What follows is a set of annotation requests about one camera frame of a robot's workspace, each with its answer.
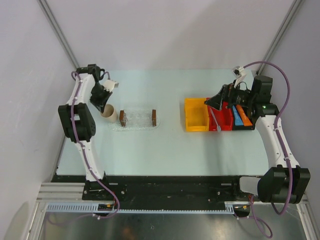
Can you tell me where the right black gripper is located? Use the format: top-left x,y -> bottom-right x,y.
204,79 -> 256,111

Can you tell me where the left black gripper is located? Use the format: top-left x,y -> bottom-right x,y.
90,82 -> 113,113

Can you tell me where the white paper cup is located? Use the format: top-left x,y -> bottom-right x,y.
100,104 -> 118,123

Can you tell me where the brown block with hole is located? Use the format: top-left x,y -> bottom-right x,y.
119,110 -> 127,127

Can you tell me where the clear plastic tray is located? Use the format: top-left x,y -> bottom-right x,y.
108,108 -> 161,132

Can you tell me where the brown wooden block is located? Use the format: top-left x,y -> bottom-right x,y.
151,109 -> 157,127

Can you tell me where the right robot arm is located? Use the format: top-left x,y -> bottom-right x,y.
204,75 -> 311,204

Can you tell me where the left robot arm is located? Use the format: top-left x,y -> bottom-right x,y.
58,64 -> 112,182

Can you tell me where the grey toothbrush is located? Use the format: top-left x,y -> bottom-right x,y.
210,107 -> 222,132

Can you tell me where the blue toothpaste tube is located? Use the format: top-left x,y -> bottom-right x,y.
232,105 -> 244,126

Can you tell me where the red plastic bin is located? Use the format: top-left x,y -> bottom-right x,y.
207,101 -> 233,132

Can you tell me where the yellow plastic bin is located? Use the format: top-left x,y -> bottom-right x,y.
184,98 -> 210,132

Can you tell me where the black plastic bin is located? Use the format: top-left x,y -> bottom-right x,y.
230,104 -> 255,131

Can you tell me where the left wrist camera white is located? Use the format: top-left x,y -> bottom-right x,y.
102,79 -> 119,93

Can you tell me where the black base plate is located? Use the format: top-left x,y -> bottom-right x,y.
52,174 -> 249,211

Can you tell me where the grey cable duct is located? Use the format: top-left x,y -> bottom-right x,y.
44,201 -> 237,215

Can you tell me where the left aluminium frame post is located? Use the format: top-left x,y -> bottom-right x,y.
36,0 -> 80,70

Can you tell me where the aluminium frame post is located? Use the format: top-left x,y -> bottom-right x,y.
36,0 -> 80,70
262,0 -> 305,62

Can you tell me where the right aluminium frame post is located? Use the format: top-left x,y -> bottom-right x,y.
262,0 -> 305,62

